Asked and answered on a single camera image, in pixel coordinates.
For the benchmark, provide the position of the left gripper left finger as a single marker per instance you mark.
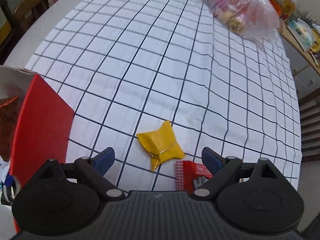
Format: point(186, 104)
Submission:
point(60, 199)

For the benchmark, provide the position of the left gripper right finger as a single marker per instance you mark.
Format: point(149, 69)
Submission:
point(252, 197)

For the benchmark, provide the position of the red chips bag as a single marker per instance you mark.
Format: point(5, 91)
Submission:
point(190, 175)

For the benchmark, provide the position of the yellow candy wrapper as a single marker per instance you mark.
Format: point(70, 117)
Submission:
point(161, 145)

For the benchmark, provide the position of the dark red foil snack bag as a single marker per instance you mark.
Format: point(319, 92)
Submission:
point(10, 108)

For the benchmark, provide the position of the pink plastic bag with snacks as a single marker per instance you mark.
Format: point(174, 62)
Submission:
point(251, 19)

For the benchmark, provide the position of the red white cardboard box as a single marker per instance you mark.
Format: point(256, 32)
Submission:
point(42, 130)

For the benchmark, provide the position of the dark wooden slatted chair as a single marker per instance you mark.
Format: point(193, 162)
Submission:
point(309, 123)

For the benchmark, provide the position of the wooden side cabinet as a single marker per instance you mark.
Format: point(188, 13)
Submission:
point(304, 65)

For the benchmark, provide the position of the white grid tablecloth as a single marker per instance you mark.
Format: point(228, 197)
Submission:
point(127, 66)

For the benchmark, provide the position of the tissue box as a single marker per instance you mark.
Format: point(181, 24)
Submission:
point(302, 33)

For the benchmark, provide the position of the wooden chair with pink towel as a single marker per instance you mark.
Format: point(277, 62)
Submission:
point(28, 12)

